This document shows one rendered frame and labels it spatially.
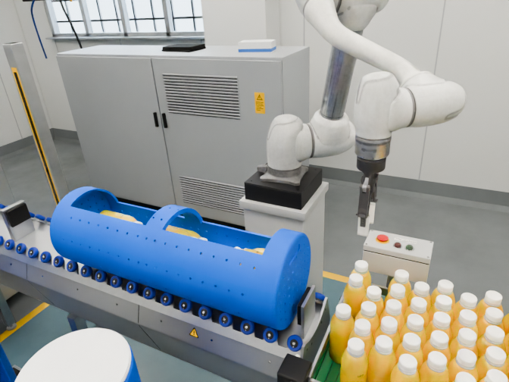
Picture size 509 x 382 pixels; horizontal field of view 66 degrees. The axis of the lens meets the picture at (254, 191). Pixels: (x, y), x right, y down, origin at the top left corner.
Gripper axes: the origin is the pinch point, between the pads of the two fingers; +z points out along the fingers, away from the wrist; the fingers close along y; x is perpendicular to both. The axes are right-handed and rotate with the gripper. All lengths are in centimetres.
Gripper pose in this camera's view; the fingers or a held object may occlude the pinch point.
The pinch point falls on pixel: (366, 220)
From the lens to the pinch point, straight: 118.7
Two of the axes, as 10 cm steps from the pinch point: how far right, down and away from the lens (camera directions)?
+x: 8.9, 1.6, -4.2
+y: -4.5, 4.3, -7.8
